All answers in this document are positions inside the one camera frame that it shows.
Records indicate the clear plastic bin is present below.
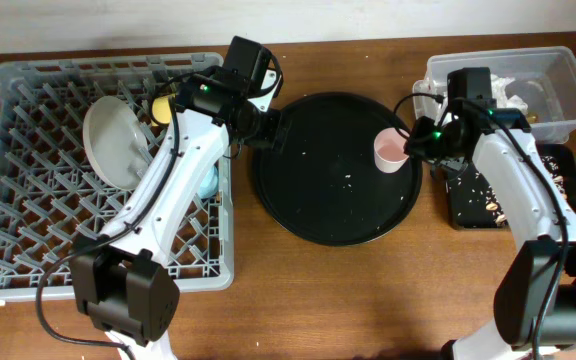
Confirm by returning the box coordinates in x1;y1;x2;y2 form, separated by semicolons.
412;46;576;144

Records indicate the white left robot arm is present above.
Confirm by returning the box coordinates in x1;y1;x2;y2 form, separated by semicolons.
35;66;287;359

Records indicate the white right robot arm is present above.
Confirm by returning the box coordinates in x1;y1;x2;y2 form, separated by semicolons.
405;106;576;359

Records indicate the grey dishwasher rack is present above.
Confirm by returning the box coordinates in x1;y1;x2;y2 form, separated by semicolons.
0;52;223;306

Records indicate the black rectangular tray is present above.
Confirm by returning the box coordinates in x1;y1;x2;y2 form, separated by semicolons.
446;144;576;230

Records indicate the blue cup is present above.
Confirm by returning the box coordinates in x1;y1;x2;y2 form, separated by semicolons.
197;165;219;199

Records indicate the grey-green plate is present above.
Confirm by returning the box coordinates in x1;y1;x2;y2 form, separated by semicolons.
83;96;148;191

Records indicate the pink cup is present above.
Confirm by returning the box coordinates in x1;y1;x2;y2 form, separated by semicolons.
373;127;408;174

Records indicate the crumpled white tissue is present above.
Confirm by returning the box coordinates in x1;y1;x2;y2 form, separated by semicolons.
490;74;528;115

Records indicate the round black tray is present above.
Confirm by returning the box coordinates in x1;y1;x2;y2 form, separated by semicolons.
251;92;423;246

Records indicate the yellow bowl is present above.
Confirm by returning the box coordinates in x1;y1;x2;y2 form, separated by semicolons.
150;95;174;126

